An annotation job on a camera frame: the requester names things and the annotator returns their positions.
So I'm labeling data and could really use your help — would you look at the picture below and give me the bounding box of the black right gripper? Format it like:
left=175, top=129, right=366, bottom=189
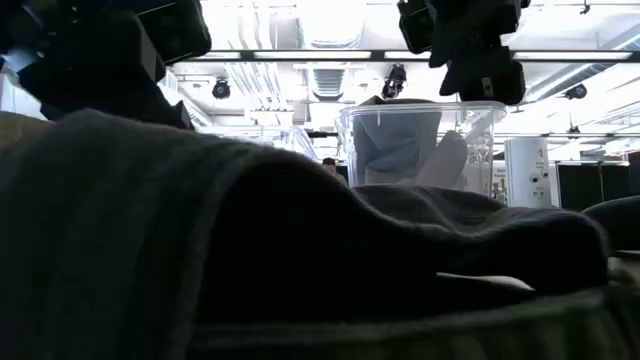
left=428, top=0, right=528, bottom=107

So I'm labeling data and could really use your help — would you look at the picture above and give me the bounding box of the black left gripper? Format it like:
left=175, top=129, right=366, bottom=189
left=0, top=0, right=196, bottom=132

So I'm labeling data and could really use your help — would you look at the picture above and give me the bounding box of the dark grey cloth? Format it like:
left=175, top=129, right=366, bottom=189
left=0, top=108, right=640, bottom=360

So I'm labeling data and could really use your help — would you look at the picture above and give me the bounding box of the dark green bucket hat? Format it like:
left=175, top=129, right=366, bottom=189
left=581, top=194, right=640, bottom=252

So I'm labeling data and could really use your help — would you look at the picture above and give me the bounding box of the black ceiling spotlight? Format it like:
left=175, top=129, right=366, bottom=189
left=211, top=78, right=233, bottom=101
left=564, top=83, right=590, bottom=101

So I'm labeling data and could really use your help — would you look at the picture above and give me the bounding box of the clear plastic bin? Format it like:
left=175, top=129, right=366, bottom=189
left=259, top=124, right=322, bottom=162
left=334, top=99, right=507, bottom=200

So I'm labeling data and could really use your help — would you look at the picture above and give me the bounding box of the white cylindrical air purifier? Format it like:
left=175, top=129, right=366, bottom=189
left=503, top=136, right=554, bottom=209

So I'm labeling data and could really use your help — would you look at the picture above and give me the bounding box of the person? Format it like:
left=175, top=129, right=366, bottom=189
left=321, top=156, right=350, bottom=187

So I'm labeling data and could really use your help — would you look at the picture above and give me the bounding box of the black room partition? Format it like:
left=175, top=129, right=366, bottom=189
left=556, top=160, right=640, bottom=212

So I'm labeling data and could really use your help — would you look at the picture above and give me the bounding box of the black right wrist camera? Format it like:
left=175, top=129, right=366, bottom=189
left=397, top=0, right=437, bottom=56

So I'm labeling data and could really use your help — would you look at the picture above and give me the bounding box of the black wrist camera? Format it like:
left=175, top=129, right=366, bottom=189
left=397, top=0, right=437, bottom=56
left=137, top=0, right=213, bottom=67

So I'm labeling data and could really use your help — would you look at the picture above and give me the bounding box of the black overhead camera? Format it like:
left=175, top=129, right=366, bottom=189
left=380, top=63, right=409, bottom=101

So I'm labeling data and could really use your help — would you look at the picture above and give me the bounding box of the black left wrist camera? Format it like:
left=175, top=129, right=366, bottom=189
left=137, top=0, right=213, bottom=67

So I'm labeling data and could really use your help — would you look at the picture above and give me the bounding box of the black metal rig frame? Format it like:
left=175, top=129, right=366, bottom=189
left=199, top=48, right=640, bottom=64

